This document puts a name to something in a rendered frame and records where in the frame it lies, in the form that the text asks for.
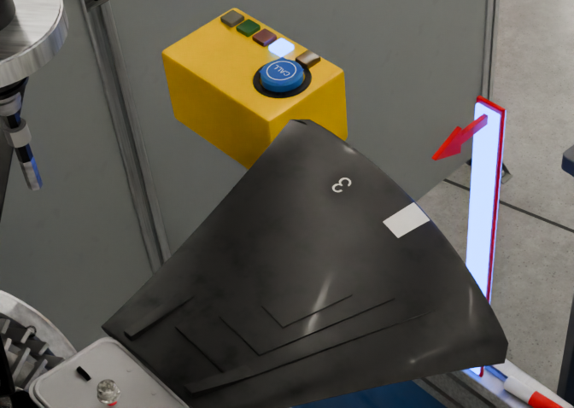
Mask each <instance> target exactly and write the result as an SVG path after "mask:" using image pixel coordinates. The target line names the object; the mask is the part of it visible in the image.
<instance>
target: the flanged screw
mask: <svg viewBox="0 0 574 408"><path fill-rule="evenodd" d="M119 397H120V389H119V387H118V386H116V384H115V382H114V381H113V380H110V379H106V380H103V381H101V382H99V383H98V385H97V399H98V400H99V401H100V402H101V403H103V404H105V405H110V406H112V405H115V404H116V403H117V401H116V400H117V399H118V398H119Z"/></svg>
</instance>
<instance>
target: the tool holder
mask: <svg viewBox="0 0 574 408"><path fill-rule="evenodd" d="M14 3H15V9H16V11H15V17H14V19H13V20H12V21H11V22H10V23H9V24H8V25H7V26H6V27H5V28H4V29H3V30H1V31H0V88H1V87H4V86H6V85H11V84H13V83H15V82H17V81H19V80H21V79H23V78H25V77H27V76H29V75H31V74H32V73H35V72H36V71H37V70H39V69H40V68H41V67H42V66H44V65H45V64H46V63H47V62H49V61H50V60H51V59H52V58H53V56H54V55H55V54H56V53H57V52H58V51H59V49H60V48H61V47H62V45H63V44H64V42H65V39H66V37H67V31H68V19H67V14H66V10H65V7H64V4H63V1H62V0H14Z"/></svg>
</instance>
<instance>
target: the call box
mask: <svg viewBox="0 0 574 408"><path fill-rule="evenodd" d="M231 10H235V11H237V12H238V13H239V14H241V15H243V16H244V21H246V20H247V19H250V20H252V21H253V22H255V23H257V24H258V25H260V26H261V29H260V31H261V30H263V29H264V28H266V29H267V30H268V31H270V32H273V33H274V34H276V35H277V39H276V40H275V41H273V42H272V43H270V44H269V45H271V44H273V43H274V42H276V41H277V40H279V39H281V38H283V39H284V40H286V41H288V42H290V43H291V44H293V45H294V49H293V50H292V51H290V52H289V53H287V54H286V55H284V56H283V57H284V58H285V59H289V60H292V61H296V57H298V56H299V55H300V54H302V53H303V52H305V51H306V50H308V49H306V48H304V47H303V46H301V45H299V44H298V43H296V42H294V41H292V40H291V39H289V38H287V37H286V36H284V35H282V34H281V33H279V32H276V31H275V30H273V29H272V28H271V27H269V26H266V25H265V24H263V23H261V22H259V21H258V20H256V19H255V18H253V17H251V16H249V15H247V14H245V13H244V12H243V11H241V10H239V9H235V8H234V9H230V10H228V11H227V12H225V13H224V14H222V15H225V14H226V13H228V12H230V11H231ZM222 15H221V16H222ZM221 16H219V17H217V18H216V19H214V20H212V21H210V22H209V23H208V24H206V25H204V26H202V27H201V28H199V29H197V30H196V31H194V32H193V33H191V34H189V35H188V36H186V37H184V38H182V39H181V40H179V41H178V42H177V43H175V44H173V45H171V46H169V47H168V48H166V49H164V50H163V51H162V53H161V55H162V60H163V64H164V68H165V73H166V77H167V84H168V89H169V93H170V97H171V101H172V105H173V113H174V116H175V118H176V119H177V120H178V121H180V122H181V123H183V124H184V125H186V126H187V127H189V128H190V129H192V130H193V131H194V132H195V133H197V134H198V135H200V136H201V137H203V138H204V139H206V140H207V141H209V142H210V143H212V144H213V145H214V146H215V147H217V148H218V149H220V150H221V151H223V152H224V153H226V154H227V155H229V156H230V157H232V159H234V160H236V161H237V162H238V163H240V164H241V165H243V166H245V167H246V168H247V169H250V167H252V165H253V164H254V163H255V162H256V161H257V160H258V158H259V157H260V156H261V155H262V153H263V152H264V151H265V150H266V149H267V147H268V146H269V145H270V144H271V142H272V141H273V140H274V138H275V137H276V136H277V135H278V134H279V133H280V132H281V131H282V129H283V128H284V127H285V125H286V124H287V123H288V122H289V121H290V119H310V120H311V121H313V122H315V123H317V124H319V125H321V126H323V127H324V128H325V129H327V130H328V131H330V132H332V133H333V134H335V135H336V136H338V137H340V138H341V139H342V140H343V141H345V140H346V138H347V137H348V127H347V112H346V96H345V81H344V72H343V70H342V69H341V68H340V67H337V66H335V65H334V64H332V63H330V62H329V61H327V60H325V59H324V58H322V57H320V60H321V61H320V62H319V63H317V64H316V65H314V66H313V67H311V68H309V69H308V68H306V67H304V66H303V65H301V64H300V65H301V66H302V69H304V70H303V81H302V84H301V85H300V86H299V87H297V88H295V89H294V90H290V91H286V92H274V91H270V90H267V89H265V88H264V87H263V85H262V83H261V73H260V70H261V69H262V68H263V67H264V66H265V65H266V64H267V63H269V62H270V61H274V60H277V59H279V58H280V56H278V55H276V54H274V53H272V52H271V51H270V50H269V45H268V46H266V47H263V46H261V45H259V44H258V43H256V42H255V41H253V39H252V36H253V35H255V34H256V33H257V32H256V33H254V34H253V35H251V36H250V37H248V38H247V37H246V36H244V35H243V34H242V33H240V32H238V31H237V29H236V26H234V27H229V26H228V25H226V24H225V23H223V22H221V20H220V17H221ZM241 23H243V21H242V22H241ZM241 23H239V24H241ZM239 24H238V25H239ZM238 25H237V26H238ZM258 32H259V31H258Z"/></svg>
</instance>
